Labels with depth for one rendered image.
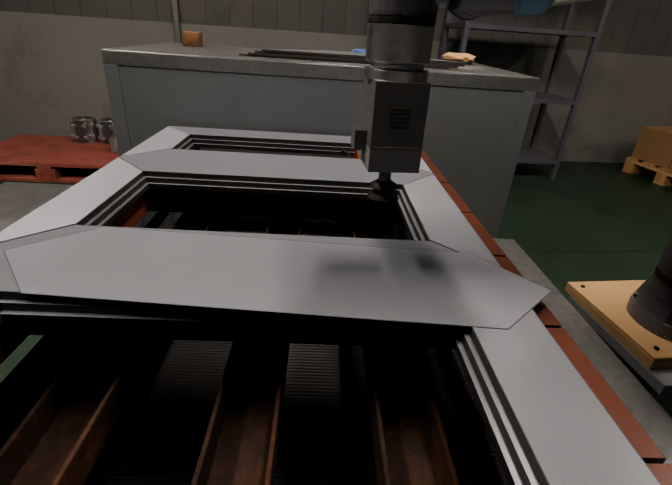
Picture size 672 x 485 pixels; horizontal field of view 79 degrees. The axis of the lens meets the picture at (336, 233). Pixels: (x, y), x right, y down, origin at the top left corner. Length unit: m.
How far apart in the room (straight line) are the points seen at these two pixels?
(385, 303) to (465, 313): 0.10
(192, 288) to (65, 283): 0.15
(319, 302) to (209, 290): 0.14
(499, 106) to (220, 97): 0.86
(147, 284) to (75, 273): 0.10
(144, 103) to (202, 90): 0.19
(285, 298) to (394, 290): 0.14
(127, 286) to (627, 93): 5.17
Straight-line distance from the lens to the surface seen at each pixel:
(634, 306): 0.94
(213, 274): 0.56
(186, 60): 1.37
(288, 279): 0.54
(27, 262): 0.67
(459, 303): 0.54
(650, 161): 5.11
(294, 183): 0.91
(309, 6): 4.07
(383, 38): 0.49
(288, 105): 1.33
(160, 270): 0.59
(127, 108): 1.46
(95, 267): 0.62
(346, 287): 0.53
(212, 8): 4.10
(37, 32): 4.53
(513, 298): 0.58
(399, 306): 0.51
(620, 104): 5.37
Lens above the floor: 1.15
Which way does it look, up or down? 27 degrees down
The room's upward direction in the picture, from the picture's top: 4 degrees clockwise
